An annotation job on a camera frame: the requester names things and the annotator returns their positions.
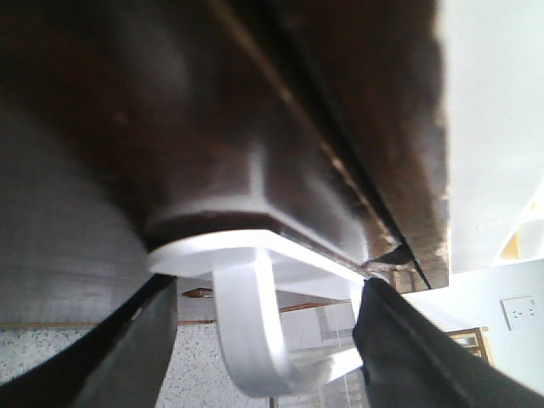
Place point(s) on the dark wooden drawer cabinet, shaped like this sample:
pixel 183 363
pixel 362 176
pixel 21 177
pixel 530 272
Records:
pixel 378 66

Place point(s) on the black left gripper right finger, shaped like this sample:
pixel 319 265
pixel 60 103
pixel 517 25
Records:
pixel 409 362

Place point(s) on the wooden drawer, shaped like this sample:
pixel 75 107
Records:
pixel 160 120

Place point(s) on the white curved drawer handle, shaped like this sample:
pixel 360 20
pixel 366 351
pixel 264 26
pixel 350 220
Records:
pixel 247 268

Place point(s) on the wooden framed shelf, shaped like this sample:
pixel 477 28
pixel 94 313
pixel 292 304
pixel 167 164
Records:
pixel 475 341

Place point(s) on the white wall socket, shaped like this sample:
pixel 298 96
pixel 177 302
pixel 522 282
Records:
pixel 520 313

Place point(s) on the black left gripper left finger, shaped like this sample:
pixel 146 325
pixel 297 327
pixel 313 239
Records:
pixel 120 363

